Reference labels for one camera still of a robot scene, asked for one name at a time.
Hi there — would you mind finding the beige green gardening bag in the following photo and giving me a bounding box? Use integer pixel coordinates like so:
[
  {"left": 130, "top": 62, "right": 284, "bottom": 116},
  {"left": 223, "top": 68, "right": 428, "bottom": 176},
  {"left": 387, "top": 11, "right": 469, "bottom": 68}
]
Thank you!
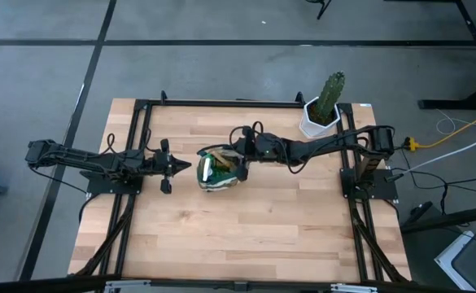
[{"left": 195, "top": 142, "right": 247, "bottom": 193}]

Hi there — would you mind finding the black table frame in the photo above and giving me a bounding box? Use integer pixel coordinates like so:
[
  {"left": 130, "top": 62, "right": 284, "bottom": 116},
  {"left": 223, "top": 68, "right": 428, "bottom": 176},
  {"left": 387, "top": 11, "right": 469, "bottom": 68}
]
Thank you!
[{"left": 74, "top": 90, "right": 410, "bottom": 286}]

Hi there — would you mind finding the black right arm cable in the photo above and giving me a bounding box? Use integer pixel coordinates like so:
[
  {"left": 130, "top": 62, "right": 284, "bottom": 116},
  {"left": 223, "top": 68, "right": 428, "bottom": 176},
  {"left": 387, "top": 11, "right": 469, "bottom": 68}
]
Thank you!
[{"left": 228, "top": 120, "right": 265, "bottom": 144}]

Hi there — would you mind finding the black floor cable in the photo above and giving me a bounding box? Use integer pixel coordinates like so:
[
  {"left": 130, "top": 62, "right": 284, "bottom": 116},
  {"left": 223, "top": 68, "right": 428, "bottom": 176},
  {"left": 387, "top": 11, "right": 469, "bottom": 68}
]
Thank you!
[{"left": 386, "top": 167, "right": 476, "bottom": 216}]

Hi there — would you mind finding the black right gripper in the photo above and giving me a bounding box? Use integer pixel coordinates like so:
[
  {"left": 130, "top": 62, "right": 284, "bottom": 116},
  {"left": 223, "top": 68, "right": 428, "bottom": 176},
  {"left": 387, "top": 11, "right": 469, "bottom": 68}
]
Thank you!
[{"left": 225, "top": 126, "right": 282, "bottom": 182}]

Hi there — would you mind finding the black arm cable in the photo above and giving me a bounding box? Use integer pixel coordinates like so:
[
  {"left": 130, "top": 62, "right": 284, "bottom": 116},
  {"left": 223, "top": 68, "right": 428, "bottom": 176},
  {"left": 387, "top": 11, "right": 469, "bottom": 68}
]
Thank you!
[
  {"left": 228, "top": 120, "right": 265, "bottom": 144},
  {"left": 104, "top": 132, "right": 119, "bottom": 155}
]

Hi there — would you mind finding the grey white box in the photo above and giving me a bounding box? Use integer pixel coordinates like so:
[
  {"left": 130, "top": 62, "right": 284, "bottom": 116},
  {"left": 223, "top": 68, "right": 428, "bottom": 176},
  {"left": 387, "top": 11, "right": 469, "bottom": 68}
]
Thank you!
[{"left": 433, "top": 213, "right": 476, "bottom": 292}]

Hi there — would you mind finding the white plant pot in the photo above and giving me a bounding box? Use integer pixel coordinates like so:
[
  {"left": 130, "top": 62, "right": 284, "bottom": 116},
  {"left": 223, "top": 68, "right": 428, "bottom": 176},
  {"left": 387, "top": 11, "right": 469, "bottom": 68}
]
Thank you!
[{"left": 298, "top": 96, "right": 341, "bottom": 139}]

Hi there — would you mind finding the beige handled garden tool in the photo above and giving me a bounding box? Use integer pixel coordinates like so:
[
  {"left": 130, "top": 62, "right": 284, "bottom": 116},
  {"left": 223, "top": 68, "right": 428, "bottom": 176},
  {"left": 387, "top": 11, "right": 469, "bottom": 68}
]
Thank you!
[{"left": 211, "top": 148, "right": 234, "bottom": 164}]

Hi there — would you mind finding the green cactus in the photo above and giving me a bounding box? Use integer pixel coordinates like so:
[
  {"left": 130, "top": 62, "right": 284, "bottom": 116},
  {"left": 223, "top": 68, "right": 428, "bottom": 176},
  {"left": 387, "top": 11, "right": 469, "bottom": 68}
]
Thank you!
[{"left": 317, "top": 71, "right": 347, "bottom": 119}]

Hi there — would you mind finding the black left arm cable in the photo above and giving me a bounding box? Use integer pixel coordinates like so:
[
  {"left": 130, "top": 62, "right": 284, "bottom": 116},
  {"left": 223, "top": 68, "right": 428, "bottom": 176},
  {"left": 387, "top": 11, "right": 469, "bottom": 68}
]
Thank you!
[{"left": 104, "top": 132, "right": 119, "bottom": 155}]

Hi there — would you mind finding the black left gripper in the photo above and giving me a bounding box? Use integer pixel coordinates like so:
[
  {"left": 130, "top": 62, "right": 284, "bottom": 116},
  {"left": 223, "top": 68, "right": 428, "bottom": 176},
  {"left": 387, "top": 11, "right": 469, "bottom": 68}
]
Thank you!
[{"left": 142, "top": 138, "right": 193, "bottom": 195}]

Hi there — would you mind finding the yellow cable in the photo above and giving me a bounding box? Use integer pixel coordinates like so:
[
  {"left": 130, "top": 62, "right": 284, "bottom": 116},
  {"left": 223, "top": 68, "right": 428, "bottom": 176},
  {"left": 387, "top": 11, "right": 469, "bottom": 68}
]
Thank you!
[{"left": 417, "top": 105, "right": 476, "bottom": 150}]

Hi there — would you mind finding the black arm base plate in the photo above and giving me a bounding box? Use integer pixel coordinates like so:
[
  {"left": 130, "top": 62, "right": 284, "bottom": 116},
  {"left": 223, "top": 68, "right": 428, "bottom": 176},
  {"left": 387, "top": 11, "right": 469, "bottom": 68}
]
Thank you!
[
  {"left": 85, "top": 169, "right": 144, "bottom": 195},
  {"left": 339, "top": 168, "right": 400, "bottom": 201}
]

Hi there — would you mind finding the white cable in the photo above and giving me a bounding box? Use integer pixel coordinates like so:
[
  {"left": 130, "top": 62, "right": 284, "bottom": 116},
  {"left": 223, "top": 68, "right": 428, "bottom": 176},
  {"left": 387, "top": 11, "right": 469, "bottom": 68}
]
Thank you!
[{"left": 406, "top": 130, "right": 476, "bottom": 173}]

